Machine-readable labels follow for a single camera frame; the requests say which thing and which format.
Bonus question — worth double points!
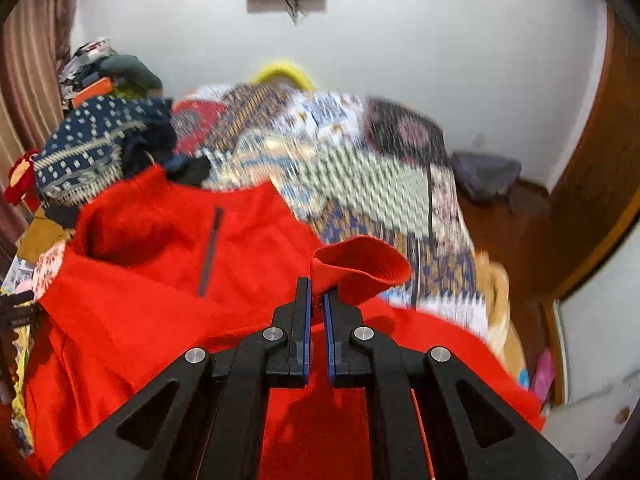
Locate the red sports jacket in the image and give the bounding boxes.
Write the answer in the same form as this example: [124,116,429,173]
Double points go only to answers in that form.
[24,166,544,476]

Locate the red plush toy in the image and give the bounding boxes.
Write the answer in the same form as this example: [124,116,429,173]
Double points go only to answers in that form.
[3,150,40,214]

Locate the patchwork patterned bed quilt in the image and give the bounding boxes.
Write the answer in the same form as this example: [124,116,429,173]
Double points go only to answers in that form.
[172,84,488,337]

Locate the tan fleece blanket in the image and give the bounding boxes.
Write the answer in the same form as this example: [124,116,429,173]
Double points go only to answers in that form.
[474,252,528,388]

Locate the navy patterned folded blanket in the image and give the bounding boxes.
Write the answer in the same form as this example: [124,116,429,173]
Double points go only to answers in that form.
[34,96,177,207]

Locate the grey backpack on floor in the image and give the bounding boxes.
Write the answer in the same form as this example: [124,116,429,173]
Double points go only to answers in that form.
[450,152,522,202]

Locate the pink croc shoe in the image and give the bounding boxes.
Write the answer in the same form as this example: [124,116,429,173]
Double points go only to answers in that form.
[530,348,555,402]

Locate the black folded garment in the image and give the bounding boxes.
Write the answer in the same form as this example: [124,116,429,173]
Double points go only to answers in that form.
[122,131,212,188]

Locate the orange box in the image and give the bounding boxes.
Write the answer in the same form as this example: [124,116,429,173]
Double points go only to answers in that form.
[72,77,114,108]

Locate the yellow curved headboard cushion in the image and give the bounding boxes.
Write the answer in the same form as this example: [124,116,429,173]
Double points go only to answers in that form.
[252,60,316,91]

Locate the brown wooden door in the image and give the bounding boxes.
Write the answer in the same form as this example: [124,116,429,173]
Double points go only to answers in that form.
[539,12,639,298]

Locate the striped red curtain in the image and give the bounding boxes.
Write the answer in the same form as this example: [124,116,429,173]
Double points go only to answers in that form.
[0,0,87,261]

